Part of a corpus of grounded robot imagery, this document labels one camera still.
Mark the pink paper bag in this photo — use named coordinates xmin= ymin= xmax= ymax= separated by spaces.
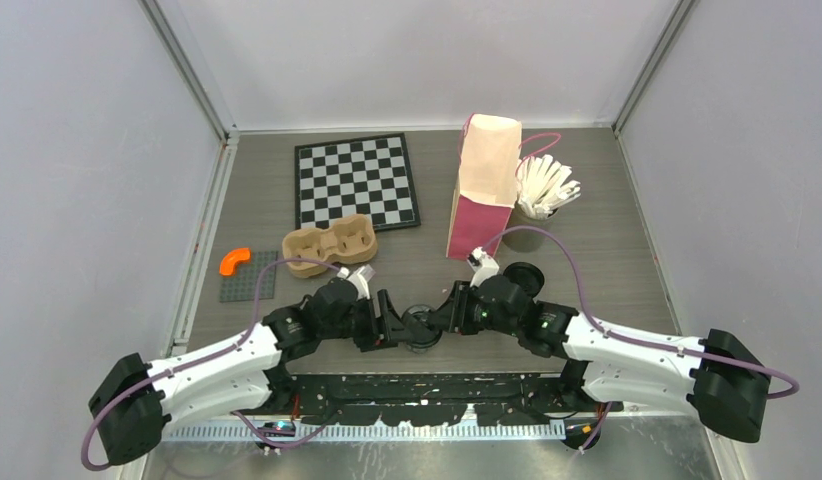
xmin=446 ymin=113 xmax=561 ymax=261

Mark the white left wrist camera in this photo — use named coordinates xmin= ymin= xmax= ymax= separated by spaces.
xmin=336 ymin=264 xmax=375 ymax=300

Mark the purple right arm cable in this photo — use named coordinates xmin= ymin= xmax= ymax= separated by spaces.
xmin=480 ymin=225 xmax=801 ymax=401

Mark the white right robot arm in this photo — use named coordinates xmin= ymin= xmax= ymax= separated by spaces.
xmin=423 ymin=273 xmax=771 ymax=443

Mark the black white chessboard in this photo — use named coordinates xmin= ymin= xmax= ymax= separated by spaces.
xmin=294 ymin=133 xmax=422 ymax=232

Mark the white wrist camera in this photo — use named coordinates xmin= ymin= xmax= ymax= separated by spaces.
xmin=336 ymin=264 xmax=375 ymax=300
xmin=467 ymin=247 xmax=500 ymax=287

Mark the stack of black lids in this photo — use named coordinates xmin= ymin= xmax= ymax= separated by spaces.
xmin=503 ymin=262 xmax=545 ymax=298

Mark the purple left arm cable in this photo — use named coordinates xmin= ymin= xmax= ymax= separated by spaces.
xmin=79 ymin=258 xmax=349 ymax=473

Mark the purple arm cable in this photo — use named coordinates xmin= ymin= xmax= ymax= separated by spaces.
xmin=480 ymin=225 xmax=801 ymax=401
xmin=79 ymin=258 xmax=349 ymax=473

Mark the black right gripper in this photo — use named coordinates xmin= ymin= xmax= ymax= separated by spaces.
xmin=429 ymin=279 xmax=521 ymax=337

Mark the grey building baseplate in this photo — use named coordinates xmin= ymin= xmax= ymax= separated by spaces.
xmin=218 ymin=249 xmax=278 ymax=303

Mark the black coffee cup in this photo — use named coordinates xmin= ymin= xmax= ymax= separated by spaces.
xmin=401 ymin=304 xmax=442 ymax=354

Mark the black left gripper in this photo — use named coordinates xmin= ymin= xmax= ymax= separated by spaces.
xmin=319 ymin=288 xmax=414 ymax=351

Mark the brown cardboard cup carrier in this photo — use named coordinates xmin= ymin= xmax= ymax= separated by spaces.
xmin=282 ymin=214 xmax=378 ymax=278

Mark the orange curved block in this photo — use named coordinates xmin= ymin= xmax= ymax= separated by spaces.
xmin=218 ymin=247 xmax=252 ymax=277

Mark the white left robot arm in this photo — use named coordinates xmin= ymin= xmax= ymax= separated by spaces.
xmin=82 ymin=278 xmax=413 ymax=471

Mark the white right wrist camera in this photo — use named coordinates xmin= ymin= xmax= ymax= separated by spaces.
xmin=467 ymin=247 xmax=500 ymax=287

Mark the cup of white paper straws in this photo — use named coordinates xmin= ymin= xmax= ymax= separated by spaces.
xmin=503 ymin=154 xmax=582 ymax=253

